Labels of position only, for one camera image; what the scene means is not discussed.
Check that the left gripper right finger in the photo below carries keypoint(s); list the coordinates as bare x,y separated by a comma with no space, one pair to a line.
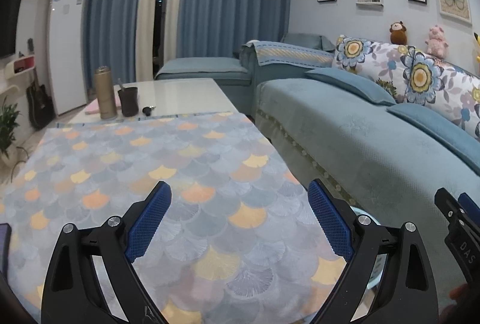
406,292

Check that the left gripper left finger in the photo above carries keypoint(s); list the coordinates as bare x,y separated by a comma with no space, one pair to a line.
72,291

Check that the teal blue sofa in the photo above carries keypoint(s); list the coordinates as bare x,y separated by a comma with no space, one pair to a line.
386,157

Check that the floral cushion near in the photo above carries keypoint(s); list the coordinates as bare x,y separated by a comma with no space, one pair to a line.
444,88

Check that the floral cushion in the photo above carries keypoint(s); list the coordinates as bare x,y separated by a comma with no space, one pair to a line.
377,61
444,88

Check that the patterned fan-print tablecloth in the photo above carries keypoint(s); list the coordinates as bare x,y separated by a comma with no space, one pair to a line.
218,229

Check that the pink notebook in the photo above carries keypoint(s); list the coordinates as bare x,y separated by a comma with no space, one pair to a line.
93,107

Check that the black acoustic guitar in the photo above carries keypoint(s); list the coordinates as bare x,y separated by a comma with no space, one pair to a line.
41,110

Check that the green potted plant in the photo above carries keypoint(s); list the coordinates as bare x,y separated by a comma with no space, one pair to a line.
9,115

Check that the floral cushion far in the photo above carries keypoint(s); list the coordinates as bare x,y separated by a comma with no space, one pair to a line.
377,61

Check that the pink pig plush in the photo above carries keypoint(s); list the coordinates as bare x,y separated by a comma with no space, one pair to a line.
436,43

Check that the black car key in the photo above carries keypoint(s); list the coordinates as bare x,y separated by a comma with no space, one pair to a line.
148,110

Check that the yellow pikachu plush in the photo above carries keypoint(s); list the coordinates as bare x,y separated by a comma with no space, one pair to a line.
476,37

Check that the dark brown cup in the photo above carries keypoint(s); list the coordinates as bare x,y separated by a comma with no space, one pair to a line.
129,101

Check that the gold thermos bottle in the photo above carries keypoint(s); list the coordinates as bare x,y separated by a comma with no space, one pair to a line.
105,93

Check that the brown monkey plush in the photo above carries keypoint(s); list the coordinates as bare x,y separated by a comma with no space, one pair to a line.
398,33

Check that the cream curtain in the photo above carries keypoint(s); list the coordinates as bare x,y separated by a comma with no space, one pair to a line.
145,33

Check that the teal chaise ottoman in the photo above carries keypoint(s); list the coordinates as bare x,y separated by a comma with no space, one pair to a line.
233,77

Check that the white refrigerator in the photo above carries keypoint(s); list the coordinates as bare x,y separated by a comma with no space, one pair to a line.
65,58

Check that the black television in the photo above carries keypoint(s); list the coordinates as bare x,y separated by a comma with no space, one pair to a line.
9,12

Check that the butterfly picture frame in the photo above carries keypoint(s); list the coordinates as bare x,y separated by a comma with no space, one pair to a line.
457,9

